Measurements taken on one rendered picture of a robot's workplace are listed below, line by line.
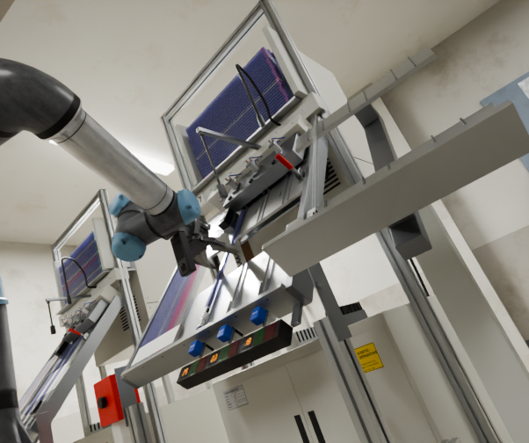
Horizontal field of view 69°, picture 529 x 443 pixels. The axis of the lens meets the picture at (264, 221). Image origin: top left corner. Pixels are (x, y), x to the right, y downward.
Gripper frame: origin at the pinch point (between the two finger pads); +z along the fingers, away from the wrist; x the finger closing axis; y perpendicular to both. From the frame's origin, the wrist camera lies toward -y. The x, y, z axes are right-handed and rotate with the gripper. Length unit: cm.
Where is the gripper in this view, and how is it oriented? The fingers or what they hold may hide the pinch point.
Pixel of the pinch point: (225, 261)
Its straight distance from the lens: 114.4
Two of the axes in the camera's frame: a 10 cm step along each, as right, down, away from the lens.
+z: 7.3, 4.4, 5.2
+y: -0.1, -7.5, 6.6
